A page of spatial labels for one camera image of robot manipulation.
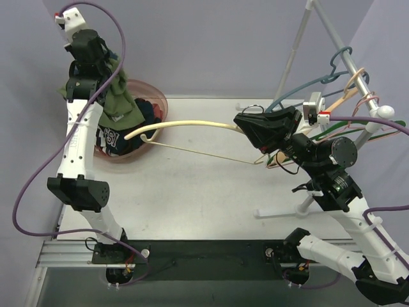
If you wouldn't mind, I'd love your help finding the green plastic hanger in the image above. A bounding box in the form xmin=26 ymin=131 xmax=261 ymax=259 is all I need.
xmin=266 ymin=120 xmax=406 ymax=169

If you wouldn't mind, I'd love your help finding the olive green garment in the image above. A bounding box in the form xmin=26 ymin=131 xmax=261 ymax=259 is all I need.
xmin=57 ymin=47 xmax=144 ymax=123

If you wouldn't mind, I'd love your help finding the beige wooden hanger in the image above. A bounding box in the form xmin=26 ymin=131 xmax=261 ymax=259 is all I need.
xmin=274 ymin=67 xmax=367 ymax=166

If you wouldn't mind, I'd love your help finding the teal blue hanger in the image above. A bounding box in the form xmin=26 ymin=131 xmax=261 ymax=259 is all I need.
xmin=265 ymin=46 xmax=353 ymax=113

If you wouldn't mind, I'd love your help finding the black white striped tank top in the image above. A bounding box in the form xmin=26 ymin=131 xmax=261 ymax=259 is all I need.
xmin=95 ymin=126 xmax=106 ymax=154

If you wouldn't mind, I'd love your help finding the pink wire hanger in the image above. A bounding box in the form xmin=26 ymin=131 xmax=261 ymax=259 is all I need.
xmin=284 ymin=89 xmax=402 ymax=162

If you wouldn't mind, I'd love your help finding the navy blue garment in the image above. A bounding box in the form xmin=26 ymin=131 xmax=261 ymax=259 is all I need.
xmin=99 ymin=98 xmax=161 ymax=157

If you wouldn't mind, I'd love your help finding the cream plastic hanger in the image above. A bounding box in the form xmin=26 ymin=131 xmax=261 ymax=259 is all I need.
xmin=123 ymin=104 xmax=268 ymax=166

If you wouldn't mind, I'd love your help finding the rust red tank top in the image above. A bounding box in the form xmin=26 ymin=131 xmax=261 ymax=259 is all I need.
xmin=152 ymin=104 xmax=164 ymax=121

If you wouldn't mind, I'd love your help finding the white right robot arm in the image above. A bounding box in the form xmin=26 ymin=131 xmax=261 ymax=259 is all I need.
xmin=234 ymin=107 xmax=408 ymax=306

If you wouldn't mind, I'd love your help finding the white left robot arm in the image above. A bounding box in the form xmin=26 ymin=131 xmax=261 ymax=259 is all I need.
xmin=47 ymin=29 xmax=130 ymax=263

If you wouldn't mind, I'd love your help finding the pink translucent plastic basket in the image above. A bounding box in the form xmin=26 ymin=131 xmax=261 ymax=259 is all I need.
xmin=92 ymin=79 xmax=169 ymax=164

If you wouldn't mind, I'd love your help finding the metal clothes rack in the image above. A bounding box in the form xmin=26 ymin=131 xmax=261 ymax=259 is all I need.
xmin=253 ymin=1 xmax=394 ymax=219

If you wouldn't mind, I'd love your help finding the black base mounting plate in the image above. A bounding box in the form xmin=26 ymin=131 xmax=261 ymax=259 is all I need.
xmin=91 ymin=240 xmax=310 ymax=284

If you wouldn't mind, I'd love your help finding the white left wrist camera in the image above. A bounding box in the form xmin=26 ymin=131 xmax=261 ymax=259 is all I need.
xmin=54 ymin=7 xmax=89 ymax=43

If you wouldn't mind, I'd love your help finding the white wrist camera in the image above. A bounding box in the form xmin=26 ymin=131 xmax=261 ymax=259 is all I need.
xmin=54 ymin=7 xmax=89 ymax=43
xmin=302 ymin=91 xmax=326 ymax=127

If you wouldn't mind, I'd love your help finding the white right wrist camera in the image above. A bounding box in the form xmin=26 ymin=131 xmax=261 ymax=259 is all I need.
xmin=302 ymin=91 xmax=326 ymax=127

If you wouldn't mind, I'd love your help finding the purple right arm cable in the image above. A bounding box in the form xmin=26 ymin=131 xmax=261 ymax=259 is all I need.
xmin=287 ymin=115 xmax=409 ymax=288

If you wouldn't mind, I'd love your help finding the aluminium frame rail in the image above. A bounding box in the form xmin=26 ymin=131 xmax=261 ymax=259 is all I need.
xmin=36 ymin=240 xmax=95 ymax=268

